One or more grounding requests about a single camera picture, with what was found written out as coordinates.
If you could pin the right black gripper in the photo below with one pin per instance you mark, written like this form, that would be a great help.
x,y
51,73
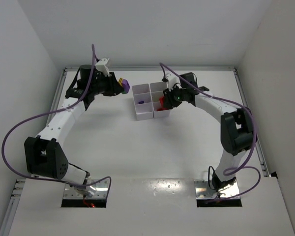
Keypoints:
x,y
171,99

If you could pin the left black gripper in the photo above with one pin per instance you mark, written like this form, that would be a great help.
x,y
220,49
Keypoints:
x,y
112,83

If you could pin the red lego brick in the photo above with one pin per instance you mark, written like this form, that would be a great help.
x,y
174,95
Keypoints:
x,y
161,109
162,101

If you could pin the multicolour lego cluster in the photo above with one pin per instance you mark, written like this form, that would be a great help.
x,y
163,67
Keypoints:
x,y
125,85

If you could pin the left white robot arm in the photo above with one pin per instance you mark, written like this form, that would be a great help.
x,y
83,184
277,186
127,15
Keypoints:
x,y
44,153

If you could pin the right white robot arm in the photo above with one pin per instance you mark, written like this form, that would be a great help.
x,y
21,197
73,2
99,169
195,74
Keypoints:
x,y
236,130

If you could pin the white six-compartment container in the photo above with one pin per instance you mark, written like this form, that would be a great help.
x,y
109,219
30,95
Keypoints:
x,y
150,94

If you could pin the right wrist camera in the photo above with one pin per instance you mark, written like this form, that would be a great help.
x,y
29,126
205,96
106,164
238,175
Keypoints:
x,y
171,80

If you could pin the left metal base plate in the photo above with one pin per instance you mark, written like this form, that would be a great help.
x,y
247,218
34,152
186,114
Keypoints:
x,y
98,191

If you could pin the metal base plate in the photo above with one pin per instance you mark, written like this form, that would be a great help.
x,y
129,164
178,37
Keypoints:
x,y
98,191
204,192

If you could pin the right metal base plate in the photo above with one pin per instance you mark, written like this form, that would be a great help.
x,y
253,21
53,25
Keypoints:
x,y
204,192

